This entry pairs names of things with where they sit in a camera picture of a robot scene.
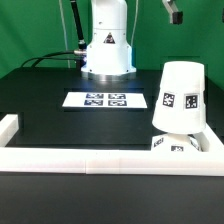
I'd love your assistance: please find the white lamp base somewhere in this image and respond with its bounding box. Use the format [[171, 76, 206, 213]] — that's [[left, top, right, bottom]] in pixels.
[[151, 133, 201, 152]]

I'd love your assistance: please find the white marker sheet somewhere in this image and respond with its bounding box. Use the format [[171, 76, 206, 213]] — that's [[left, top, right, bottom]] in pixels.
[[62, 92, 147, 109]]

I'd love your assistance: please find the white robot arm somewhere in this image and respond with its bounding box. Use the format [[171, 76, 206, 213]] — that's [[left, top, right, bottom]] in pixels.
[[81, 0, 136, 81]]

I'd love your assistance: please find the grey thin cable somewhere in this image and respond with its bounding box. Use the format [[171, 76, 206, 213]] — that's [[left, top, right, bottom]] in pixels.
[[58, 0, 72, 69]]

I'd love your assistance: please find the white foam border wall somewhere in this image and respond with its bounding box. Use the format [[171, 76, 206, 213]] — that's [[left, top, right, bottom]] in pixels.
[[0, 114, 224, 176]]

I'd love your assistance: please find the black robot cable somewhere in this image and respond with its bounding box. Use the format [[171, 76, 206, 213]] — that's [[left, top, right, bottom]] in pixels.
[[20, 0, 88, 69]]

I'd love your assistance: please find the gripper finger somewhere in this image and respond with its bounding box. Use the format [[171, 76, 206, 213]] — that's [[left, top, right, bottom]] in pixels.
[[162, 0, 183, 24]]

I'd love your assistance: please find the white lamp shade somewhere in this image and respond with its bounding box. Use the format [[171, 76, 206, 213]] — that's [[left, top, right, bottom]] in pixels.
[[152, 61, 206, 134]]

